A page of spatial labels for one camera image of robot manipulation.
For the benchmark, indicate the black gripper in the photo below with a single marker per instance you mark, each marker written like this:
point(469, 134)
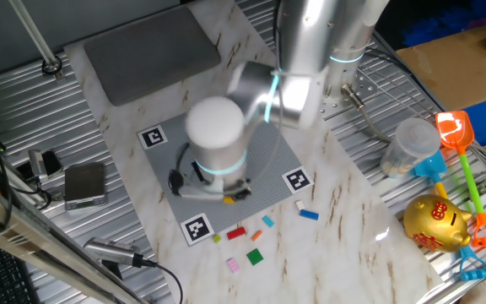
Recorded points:
point(239, 188)

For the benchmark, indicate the yellow Lego brick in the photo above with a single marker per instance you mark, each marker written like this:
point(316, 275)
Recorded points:
point(229, 200)

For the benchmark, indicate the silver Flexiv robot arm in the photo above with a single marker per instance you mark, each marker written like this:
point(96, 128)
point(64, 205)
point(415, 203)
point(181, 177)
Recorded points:
point(302, 42)

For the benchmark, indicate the red Lego brick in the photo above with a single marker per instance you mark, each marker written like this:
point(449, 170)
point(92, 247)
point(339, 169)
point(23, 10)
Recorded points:
point(236, 233)

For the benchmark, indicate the grey Lego baseplate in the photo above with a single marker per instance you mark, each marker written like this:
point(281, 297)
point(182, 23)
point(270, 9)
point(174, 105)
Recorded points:
point(268, 169)

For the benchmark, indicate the cyan Lego brick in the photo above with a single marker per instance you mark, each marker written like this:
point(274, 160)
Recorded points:
point(268, 221)

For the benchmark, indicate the orange Lego brick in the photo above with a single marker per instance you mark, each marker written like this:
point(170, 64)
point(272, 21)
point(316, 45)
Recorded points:
point(256, 235)

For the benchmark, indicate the small lime Lego brick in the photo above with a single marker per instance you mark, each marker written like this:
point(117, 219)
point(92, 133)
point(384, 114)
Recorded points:
point(216, 238)

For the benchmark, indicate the white Lego brick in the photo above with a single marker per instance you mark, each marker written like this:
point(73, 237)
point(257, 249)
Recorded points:
point(300, 205)

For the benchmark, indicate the green Lego plate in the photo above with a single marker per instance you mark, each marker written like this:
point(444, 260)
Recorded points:
point(255, 256)

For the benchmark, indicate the pink Lego brick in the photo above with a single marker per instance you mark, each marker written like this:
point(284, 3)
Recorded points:
point(233, 265)

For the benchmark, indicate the blue Lego brick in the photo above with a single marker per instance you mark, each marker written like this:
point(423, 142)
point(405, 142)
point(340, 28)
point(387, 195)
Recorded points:
point(309, 214)

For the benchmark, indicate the black white ArUco marker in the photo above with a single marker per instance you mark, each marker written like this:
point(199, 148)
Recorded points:
point(298, 179)
point(152, 137)
point(196, 228)

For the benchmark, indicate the silver digital scale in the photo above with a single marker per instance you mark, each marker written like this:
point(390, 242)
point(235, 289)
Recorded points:
point(84, 183)

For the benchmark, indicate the grey fabric pad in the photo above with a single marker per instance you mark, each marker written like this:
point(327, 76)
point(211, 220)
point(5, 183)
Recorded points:
point(150, 55)

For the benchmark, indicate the clear plastic cup with bricks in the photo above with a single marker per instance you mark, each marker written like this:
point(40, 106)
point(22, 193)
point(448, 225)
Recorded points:
point(412, 143)

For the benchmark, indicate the gold piggy bank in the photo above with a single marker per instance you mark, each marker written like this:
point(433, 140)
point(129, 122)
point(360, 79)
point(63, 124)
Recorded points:
point(435, 224)

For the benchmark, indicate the brown cardboard box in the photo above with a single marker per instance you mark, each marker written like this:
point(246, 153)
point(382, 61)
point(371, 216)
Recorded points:
point(449, 72)

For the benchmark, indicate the silver metal pole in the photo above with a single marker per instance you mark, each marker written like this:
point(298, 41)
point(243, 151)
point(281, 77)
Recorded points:
point(36, 36)

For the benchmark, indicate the blue fuzzy fabric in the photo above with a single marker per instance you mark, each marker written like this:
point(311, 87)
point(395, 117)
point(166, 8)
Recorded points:
point(458, 21)

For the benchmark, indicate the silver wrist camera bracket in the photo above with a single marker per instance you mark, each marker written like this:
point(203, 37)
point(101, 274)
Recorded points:
point(201, 194)

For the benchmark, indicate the silver depth camera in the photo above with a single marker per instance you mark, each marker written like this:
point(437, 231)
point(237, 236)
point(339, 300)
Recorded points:
point(108, 250)

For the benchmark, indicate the perforated metal robot base plate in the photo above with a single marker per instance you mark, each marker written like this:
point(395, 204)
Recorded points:
point(365, 86)

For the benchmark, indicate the aluminium frame bar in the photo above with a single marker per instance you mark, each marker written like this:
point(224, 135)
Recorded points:
point(36, 240)

